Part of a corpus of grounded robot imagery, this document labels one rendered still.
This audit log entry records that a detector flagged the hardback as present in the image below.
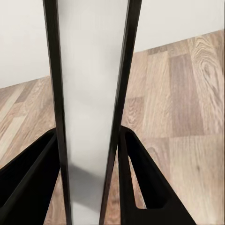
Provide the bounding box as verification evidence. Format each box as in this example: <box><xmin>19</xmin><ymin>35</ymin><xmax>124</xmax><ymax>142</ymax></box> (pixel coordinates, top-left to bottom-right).
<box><xmin>43</xmin><ymin>0</ymin><xmax>142</xmax><ymax>225</ymax></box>

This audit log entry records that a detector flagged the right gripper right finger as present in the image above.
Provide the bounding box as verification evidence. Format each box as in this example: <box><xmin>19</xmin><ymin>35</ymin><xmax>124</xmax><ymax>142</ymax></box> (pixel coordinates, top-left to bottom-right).
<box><xmin>118</xmin><ymin>125</ymin><xmax>196</xmax><ymax>225</ymax></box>

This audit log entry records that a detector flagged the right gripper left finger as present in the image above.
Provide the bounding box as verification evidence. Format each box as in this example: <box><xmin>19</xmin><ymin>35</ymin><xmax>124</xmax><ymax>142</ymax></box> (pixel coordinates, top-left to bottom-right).
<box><xmin>0</xmin><ymin>127</ymin><xmax>60</xmax><ymax>225</ymax></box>

